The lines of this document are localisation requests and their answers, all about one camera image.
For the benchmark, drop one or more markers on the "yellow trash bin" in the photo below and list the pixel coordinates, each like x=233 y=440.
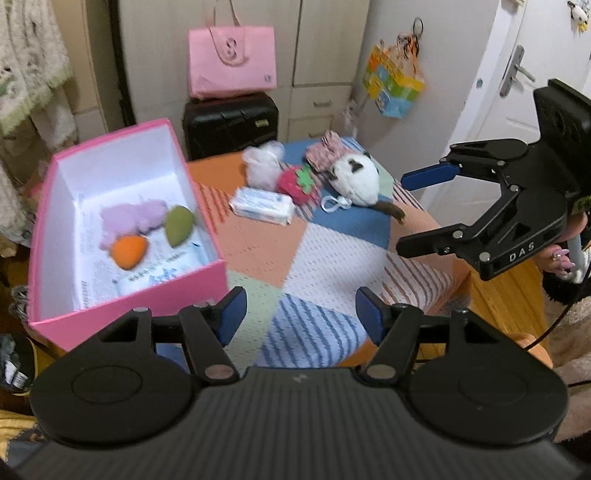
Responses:
x=16 y=369

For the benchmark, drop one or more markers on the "small hanging bird plush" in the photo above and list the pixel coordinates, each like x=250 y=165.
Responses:
x=579 y=14

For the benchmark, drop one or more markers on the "patchwork blanket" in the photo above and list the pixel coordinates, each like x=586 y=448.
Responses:
x=332 y=258

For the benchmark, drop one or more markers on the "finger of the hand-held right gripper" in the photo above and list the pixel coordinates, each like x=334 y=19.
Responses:
x=429 y=242
x=429 y=175

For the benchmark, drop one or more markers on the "printed paper sheet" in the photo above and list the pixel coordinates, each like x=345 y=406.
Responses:
x=92 y=277

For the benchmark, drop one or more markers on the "small white wet wipes pack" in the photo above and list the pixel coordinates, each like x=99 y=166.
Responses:
x=263 y=205

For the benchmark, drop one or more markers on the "pink floral cloth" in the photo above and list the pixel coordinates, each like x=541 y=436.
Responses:
x=325 y=152

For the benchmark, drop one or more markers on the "cream and green fleece robe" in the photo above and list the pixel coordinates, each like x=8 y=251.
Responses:
x=27 y=69

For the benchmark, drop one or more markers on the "colourful paper gift bag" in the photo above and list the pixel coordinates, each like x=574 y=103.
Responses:
x=392 y=87

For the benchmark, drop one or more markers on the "green makeup sponge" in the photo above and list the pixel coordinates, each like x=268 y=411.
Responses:
x=179 y=226

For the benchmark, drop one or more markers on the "white door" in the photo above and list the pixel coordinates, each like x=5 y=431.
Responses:
x=508 y=27

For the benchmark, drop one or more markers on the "black suitcase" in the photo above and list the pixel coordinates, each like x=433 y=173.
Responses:
x=221 y=124

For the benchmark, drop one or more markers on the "pink tote bag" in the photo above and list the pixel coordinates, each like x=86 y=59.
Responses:
x=231 y=69

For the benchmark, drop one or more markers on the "white plush toy brown tail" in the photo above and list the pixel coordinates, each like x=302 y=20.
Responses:
x=360 y=180

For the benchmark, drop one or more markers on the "beige three-door wardrobe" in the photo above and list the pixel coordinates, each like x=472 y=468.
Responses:
x=323 y=46

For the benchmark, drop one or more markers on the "person's right forearm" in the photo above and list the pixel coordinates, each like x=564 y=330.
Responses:
x=568 y=290

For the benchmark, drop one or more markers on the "tall beige cabinet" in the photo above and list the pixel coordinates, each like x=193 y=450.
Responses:
x=101 y=69

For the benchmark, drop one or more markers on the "white hanging bag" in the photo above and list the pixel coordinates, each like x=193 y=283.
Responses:
x=353 y=117

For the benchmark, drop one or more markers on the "red strawberry plush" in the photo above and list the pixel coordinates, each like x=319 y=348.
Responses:
x=295 y=184

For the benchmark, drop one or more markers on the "purple plush toy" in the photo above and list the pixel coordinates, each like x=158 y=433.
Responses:
x=134 y=217

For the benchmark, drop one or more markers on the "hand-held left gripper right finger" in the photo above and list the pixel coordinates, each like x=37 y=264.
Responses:
x=369 y=314

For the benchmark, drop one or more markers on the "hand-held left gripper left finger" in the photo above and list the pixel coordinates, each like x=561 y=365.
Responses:
x=233 y=314

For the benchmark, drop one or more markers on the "orange makeup sponge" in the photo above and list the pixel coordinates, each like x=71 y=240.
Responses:
x=129 y=253

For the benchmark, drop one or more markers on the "pink cardboard box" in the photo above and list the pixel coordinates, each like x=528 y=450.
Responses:
x=138 y=314

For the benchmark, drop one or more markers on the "person's right hand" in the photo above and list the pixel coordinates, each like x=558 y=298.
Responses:
x=556 y=261

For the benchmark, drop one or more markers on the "white mesh bath pouf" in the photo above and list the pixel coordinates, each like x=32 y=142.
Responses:
x=263 y=166

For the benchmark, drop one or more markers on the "yellow striped cloth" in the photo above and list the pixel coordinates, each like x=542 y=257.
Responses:
x=16 y=424

